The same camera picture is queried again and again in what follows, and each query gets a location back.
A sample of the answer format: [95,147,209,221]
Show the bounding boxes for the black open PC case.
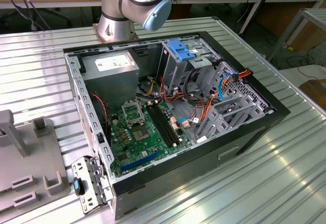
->
[62,30,291,221]

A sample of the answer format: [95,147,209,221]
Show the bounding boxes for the red black fan wire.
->
[90,93,111,134]

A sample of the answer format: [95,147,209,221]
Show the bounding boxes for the grey optical drive cage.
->
[156,38,217,94]

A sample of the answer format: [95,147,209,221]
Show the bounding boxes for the metal socket cover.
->
[121,101,143,129]

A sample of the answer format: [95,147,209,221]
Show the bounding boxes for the red orange wire bundle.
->
[159,76,185,106]

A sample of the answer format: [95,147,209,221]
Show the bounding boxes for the grey power supply unit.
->
[80,50,140,113]

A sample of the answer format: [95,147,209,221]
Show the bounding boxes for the yellow black power wire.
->
[137,75,157,99]

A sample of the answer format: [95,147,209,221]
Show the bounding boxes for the blue expansion slot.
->
[120,150,161,173]

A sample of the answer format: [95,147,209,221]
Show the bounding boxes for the black RAM slot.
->
[146,106,171,146]
[156,104,180,143]
[153,104,177,145]
[149,105,174,145]

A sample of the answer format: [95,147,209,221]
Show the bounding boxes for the aluminium frame table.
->
[267,7,326,62]

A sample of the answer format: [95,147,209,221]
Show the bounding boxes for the black case fan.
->
[89,91,112,146]

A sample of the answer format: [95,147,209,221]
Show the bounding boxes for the grey parts rack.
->
[0,109,72,213]

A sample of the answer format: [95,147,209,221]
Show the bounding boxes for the blue plastic drive latch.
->
[167,40,196,62]

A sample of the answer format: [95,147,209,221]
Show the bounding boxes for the blue black retainer latch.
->
[72,178,85,197]

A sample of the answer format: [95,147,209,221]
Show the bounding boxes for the brown cardboard box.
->
[298,78,326,107]

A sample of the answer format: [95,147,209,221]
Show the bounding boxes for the beige connector with blue wire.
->
[177,117,191,129]

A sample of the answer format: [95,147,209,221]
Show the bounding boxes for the metal expansion bracket retainer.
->
[71,155,114,214]

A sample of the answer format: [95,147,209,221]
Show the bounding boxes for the square brown base plate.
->
[92,22,140,44]

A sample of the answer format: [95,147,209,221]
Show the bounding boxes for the orange red disk power wire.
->
[200,68,253,124]

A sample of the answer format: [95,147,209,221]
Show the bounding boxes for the CPU socket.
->
[131,126,150,143]

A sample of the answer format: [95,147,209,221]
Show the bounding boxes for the grey metal disk bay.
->
[195,60,276,143]

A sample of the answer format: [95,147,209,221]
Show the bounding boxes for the blue disk data wire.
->
[218,70,240,101]

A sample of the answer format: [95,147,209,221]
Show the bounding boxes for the green motherboard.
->
[108,99,193,178]

